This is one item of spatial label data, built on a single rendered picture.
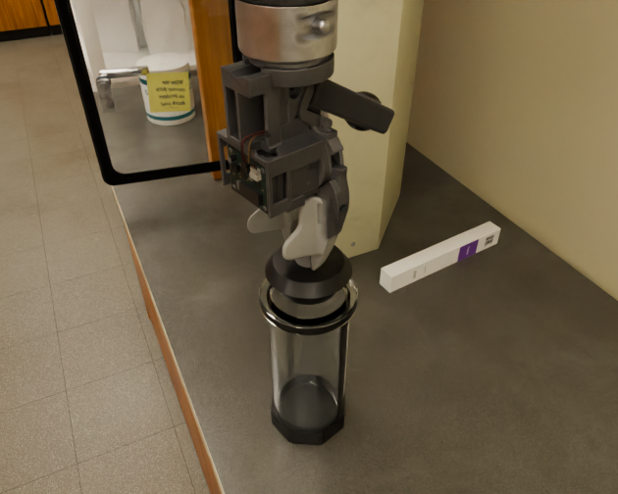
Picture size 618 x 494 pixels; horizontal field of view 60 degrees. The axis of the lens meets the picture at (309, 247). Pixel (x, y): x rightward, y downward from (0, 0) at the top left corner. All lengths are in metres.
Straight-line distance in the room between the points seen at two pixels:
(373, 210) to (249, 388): 0.38
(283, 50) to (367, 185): 0.54
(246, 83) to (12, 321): 2.15
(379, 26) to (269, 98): 0.42
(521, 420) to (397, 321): 0.23
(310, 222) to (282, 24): 0.18
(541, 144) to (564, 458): 0.57
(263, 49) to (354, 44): 0.40
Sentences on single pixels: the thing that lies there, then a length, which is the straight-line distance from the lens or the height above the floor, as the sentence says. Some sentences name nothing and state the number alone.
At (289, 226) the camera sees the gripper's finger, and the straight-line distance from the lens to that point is 0.54.
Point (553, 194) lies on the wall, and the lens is 1.11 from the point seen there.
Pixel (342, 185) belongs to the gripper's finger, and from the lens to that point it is 0.47.
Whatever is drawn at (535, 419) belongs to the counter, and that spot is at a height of 0.94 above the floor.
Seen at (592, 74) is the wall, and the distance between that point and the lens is 1.02.
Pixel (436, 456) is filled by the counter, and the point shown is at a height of 0.94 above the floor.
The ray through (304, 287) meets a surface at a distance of 0.53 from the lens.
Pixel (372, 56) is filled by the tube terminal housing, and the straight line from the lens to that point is 0.82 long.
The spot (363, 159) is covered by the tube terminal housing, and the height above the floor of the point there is 1.14.
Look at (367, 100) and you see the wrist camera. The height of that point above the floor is 1.38.
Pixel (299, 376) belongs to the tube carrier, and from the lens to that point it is 0.63.
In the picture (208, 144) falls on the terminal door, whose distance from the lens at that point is 1.13.
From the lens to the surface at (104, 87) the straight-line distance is 1.06.
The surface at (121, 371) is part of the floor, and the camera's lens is 2.12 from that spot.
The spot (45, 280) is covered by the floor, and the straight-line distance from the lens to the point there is 2.62.
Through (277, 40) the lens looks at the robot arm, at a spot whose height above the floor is 1.45.
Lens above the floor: 1.57
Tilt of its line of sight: 38 degrees down
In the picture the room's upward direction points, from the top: straight up
